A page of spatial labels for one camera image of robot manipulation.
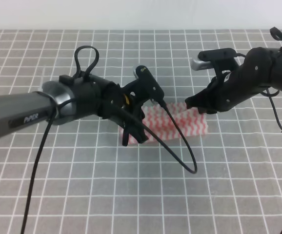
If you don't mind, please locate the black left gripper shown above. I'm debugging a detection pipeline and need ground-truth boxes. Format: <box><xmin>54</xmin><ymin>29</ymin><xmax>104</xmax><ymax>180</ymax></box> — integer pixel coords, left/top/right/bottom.
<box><xmin>98</xmin><ymin>82</ymin><xmax>148</xmax><ymax>146</ymax></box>

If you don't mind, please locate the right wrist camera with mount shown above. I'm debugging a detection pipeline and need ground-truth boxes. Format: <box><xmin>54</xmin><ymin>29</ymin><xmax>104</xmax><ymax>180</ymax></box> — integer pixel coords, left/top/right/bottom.
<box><xmin>190</xmin><ymin>48</ymin><xmax>239</xmax><ymax>77</ymax></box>

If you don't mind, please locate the grey grid tablecloth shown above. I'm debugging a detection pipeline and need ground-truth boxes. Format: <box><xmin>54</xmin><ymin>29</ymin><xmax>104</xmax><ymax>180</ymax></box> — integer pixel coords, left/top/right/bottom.
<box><xmin>0</xmin><ymin>30</ymin><xmax>282</xmax><ymax>234</ymax></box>

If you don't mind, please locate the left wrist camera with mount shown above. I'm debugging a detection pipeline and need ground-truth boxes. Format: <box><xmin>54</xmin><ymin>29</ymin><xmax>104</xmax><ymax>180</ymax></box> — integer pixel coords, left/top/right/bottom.
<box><xmin>134</xmin><ymin>65</ymin><xmax>164</xmax><ymax>104</ymax></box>

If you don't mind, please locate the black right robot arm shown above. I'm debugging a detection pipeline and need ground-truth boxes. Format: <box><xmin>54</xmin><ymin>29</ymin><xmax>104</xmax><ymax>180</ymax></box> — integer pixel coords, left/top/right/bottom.
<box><xmin>185</xmin><ymin>47</ymin><xmax>282</xmax><ymax>114</ymax></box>

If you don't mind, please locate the pink white wavy striped towel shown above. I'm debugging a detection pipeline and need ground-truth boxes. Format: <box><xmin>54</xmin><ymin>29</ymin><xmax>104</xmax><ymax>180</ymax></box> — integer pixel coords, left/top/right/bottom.
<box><xmin>119</xmin><ymin>101</ymin><xmax>209</xmax><ymax>146</ymax></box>

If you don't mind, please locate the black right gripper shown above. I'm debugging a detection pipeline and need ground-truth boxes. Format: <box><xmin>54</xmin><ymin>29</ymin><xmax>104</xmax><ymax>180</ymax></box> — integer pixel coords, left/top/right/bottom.
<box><xmin>185</xmin><ymin>56</ymin><xmax>272</xmax><ymax>115</ymax></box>

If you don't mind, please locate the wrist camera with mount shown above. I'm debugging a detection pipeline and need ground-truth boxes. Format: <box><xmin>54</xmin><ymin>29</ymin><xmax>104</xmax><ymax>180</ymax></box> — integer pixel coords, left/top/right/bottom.
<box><xmin>190</xmin><ymin>48</ymin><xmax>239</xmax><ymax>77</ymax></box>
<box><xmin>134</xmin><ymin>65</ymin><xmax>164</xmax><ymax>104</ymax></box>

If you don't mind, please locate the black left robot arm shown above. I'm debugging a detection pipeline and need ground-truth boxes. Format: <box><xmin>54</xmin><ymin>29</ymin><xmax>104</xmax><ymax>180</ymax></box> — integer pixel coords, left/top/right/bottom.
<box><xmin>0</xmin><ymin>75</ymin><xmax>148</xmax><ymax>146</ymax></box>

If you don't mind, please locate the black left camera cable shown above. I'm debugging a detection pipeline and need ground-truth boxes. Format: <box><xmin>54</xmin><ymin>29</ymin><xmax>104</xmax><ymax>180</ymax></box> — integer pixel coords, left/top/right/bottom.
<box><xmin>20</xmin><ymin>45</ymin><xmax>198</xmax><ymax>234</ymax></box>

